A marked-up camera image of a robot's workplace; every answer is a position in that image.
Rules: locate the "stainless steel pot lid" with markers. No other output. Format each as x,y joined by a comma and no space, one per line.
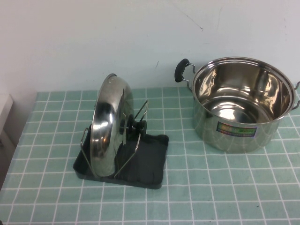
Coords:
105,131

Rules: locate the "stainless steel cooking pot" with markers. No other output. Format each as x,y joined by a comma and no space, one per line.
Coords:
234,140

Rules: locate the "green checked tablecloth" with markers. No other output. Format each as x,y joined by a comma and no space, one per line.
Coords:
211,187

